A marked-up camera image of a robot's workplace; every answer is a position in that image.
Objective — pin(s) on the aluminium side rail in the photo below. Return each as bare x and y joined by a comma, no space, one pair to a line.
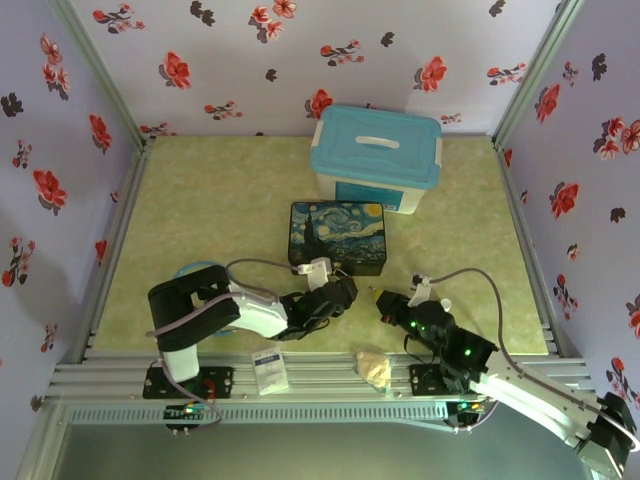
122,235
530,250

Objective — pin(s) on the white storage box blue lid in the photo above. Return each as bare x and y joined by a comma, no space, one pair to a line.
375,145

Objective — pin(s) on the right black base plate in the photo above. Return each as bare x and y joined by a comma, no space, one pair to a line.
425,380

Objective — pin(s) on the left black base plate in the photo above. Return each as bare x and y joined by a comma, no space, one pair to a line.
222,382

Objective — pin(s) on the left small circuit board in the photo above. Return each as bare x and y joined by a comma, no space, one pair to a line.
186,412

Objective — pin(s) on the white paper sachet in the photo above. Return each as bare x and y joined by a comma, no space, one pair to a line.
270,369

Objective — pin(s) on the right small circuit board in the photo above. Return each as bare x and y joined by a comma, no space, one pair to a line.
467,407

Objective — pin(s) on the small circuit board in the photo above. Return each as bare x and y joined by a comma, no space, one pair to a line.
467,407
186,412

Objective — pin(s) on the blue stethoscope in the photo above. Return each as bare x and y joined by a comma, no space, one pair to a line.
192,266

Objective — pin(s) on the clear bag beige contents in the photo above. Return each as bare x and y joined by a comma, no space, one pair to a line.
374,370

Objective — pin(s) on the starry night tin box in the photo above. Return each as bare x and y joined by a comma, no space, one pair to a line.
340,230

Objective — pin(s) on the aluminium front frame rail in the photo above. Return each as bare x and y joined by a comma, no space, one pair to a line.
320,375

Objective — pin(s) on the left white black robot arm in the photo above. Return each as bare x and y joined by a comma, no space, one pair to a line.
180,315

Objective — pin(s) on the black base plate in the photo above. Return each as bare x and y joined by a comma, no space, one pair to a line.
222,382
425,380

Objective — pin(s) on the aluminium corner post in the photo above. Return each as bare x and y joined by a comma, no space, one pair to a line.
537,70
97,70

